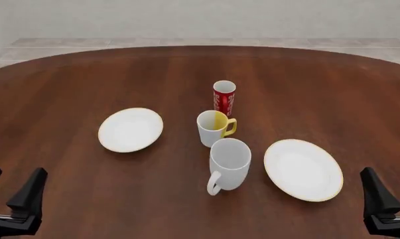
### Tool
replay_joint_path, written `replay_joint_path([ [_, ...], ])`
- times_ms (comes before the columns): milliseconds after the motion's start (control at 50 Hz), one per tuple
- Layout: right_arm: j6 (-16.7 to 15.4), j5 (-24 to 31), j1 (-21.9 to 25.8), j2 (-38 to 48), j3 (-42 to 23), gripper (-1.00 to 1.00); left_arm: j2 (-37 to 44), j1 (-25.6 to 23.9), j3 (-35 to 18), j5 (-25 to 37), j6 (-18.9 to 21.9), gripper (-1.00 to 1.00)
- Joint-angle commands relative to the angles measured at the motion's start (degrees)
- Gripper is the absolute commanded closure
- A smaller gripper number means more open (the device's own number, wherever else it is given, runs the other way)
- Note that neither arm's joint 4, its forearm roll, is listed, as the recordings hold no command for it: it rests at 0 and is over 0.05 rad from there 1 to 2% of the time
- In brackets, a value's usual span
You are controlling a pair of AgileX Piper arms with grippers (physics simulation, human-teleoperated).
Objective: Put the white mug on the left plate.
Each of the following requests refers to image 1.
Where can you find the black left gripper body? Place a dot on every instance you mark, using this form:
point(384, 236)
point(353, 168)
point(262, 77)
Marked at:
point(14, 225)

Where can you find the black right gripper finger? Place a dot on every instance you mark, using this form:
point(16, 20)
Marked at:
point(380, 193)

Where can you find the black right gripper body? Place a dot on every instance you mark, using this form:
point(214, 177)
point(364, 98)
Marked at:
point(388, 225)

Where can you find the white plate with gold rim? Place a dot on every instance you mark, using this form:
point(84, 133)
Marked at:
point(302, 169)
point(130, 130)

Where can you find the white and yellow mug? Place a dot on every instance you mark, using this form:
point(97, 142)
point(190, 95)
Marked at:
point(211, 132)

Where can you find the red patterned mug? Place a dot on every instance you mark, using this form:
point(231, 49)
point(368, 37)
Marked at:
point(225, 100)

